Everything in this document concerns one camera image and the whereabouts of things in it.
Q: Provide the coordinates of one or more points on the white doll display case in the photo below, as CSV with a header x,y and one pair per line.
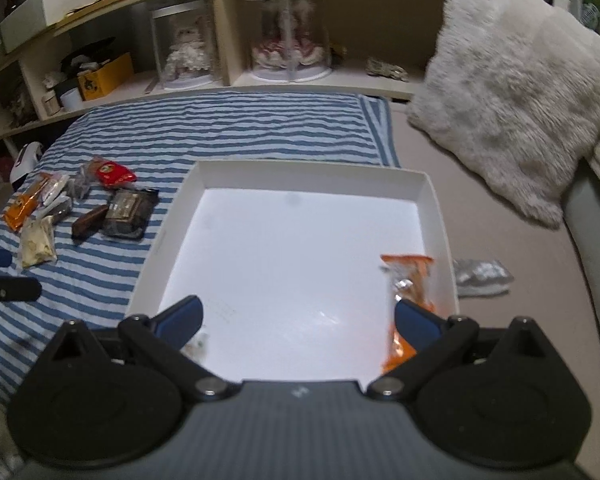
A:
x,y
184,47

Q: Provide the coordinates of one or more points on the white box on shelf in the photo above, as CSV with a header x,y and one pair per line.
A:
x,y
33,16

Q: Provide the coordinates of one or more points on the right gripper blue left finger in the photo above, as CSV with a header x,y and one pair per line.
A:
x,y
178,324

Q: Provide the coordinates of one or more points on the clear cookie packet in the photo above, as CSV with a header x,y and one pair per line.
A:
x,y
86,177

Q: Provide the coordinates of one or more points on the crumpled silver wrapper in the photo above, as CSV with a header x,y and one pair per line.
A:
x,y
481,278

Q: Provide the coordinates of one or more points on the fluffy white pillow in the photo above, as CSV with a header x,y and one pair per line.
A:
x,y
513,92

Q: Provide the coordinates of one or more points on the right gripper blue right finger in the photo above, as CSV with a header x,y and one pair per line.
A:
x,y
416,325

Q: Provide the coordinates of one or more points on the blue white striped blanket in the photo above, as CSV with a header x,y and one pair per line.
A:
x,y
159,141

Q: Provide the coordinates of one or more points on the wooden headboard shelf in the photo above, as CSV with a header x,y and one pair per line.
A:
x,y
387,44

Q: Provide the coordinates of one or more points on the red doll display case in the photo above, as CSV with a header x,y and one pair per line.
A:
x,y
288,40

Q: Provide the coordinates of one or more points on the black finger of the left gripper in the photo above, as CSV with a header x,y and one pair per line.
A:
x,y
19,289

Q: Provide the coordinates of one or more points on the orange snack packet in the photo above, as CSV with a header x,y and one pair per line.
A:
x,y
25,203
409,277

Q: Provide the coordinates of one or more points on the white shallow cardboard box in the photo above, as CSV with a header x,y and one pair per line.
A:
x,y
286,258

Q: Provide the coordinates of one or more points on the green glass bottle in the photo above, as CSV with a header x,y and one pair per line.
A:
x,y
590,14

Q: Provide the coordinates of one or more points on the yellow cardboard box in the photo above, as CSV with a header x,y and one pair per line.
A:
x,y
101,82

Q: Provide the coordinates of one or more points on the red snack packet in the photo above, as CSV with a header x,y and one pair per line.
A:
x,y
110,174

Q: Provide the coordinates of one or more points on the white red appliance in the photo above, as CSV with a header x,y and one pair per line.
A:
x,y
26,161

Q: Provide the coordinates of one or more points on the silver grey snack packet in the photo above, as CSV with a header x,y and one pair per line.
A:
x,y
55,201

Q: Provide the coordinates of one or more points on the cream yellow snack packet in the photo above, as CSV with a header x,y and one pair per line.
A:
x,y
37,242

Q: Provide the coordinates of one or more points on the dark silver foil snack pack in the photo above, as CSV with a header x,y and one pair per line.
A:
x,y
129,212

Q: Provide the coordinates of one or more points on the white paper roll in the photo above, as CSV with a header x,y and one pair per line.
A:
x,y
71,100

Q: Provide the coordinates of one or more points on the brown chocolate bar wrapper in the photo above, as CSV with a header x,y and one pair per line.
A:
x,y
88,224

